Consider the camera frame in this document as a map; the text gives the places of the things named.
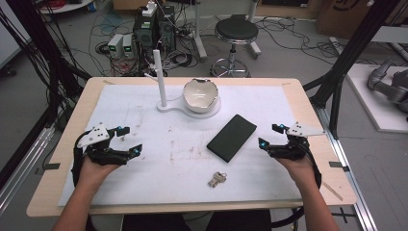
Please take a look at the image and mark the white eggshell-shaped bowl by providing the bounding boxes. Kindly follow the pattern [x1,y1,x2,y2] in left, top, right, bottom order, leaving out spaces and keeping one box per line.
[182,78,220,115]

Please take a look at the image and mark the black smartphone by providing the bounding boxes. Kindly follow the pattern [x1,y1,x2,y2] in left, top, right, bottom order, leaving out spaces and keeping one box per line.
[206,114,258,164]

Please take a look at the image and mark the white table leg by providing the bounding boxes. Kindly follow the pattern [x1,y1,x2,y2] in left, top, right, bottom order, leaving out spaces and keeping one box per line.
[245,0,263,60]
[191,0,209,61]

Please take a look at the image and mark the aluminium floor rail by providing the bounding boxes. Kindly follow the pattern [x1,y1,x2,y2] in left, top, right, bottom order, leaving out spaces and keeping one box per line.
[0,124,56,217]
[315,105,380,231]

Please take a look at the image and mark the white round table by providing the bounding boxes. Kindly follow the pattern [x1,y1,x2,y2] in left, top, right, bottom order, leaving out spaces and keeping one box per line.
[34,0,94,14]

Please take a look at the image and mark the person's right hand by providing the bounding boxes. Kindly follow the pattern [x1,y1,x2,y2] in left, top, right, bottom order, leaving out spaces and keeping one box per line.
[275,157,318,191]

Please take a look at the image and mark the black metal frame post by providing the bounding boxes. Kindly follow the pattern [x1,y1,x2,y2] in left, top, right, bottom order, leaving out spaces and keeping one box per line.
[5,0,92,129]
[302,0,402,140]

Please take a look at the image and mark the brown cardboard box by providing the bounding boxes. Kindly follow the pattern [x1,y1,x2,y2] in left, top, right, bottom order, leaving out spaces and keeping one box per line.
[315,0,408,40]

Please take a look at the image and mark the person's left hand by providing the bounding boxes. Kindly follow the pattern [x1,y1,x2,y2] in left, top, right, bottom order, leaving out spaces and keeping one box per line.
[78,157,121,194]

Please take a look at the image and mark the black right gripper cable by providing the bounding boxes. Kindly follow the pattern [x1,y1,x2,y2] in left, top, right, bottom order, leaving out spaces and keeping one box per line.
[299,141,323,191]

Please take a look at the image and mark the black round stool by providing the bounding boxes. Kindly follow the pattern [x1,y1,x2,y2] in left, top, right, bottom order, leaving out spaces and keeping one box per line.
[209,16,261,79]

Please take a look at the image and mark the person's dark clothing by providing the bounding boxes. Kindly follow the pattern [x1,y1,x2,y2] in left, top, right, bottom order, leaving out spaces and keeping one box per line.
[86,209,273,231]

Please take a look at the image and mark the black tape strip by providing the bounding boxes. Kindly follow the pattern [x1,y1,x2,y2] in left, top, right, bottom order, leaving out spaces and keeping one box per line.
[328,161,351,173]
[34,162,62,176]

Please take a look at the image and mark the white foam mat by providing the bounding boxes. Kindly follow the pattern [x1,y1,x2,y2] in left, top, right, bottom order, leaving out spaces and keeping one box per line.
[57,84,303,208]

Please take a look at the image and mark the black computer tower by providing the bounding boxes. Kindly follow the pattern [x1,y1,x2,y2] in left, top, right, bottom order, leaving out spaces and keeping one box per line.
[132,5,177,63]

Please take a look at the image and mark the white stand with pole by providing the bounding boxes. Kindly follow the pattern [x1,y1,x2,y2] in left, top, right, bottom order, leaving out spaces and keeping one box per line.
[143,48,222,120]

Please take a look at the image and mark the bunch of silver keys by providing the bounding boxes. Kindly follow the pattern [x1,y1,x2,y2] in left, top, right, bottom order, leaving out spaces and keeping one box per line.
[207,171,228,189]

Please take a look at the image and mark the white power strip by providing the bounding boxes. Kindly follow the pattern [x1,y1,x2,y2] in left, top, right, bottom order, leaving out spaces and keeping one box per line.
[141,0,159,18]

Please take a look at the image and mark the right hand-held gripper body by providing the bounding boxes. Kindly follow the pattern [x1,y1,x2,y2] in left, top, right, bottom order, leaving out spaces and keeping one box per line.
[268,121,326,161]

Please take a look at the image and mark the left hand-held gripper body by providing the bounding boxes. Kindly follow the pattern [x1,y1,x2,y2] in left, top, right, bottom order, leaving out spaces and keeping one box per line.
[76,122,129,167]

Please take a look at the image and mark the white floor board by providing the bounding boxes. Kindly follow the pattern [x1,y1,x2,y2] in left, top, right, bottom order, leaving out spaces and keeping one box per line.
[345,63,408,135]

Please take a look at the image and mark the grey bench power supply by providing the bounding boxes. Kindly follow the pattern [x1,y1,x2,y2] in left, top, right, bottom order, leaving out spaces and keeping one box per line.
[107,33,125,60]
[121,33,136,60]

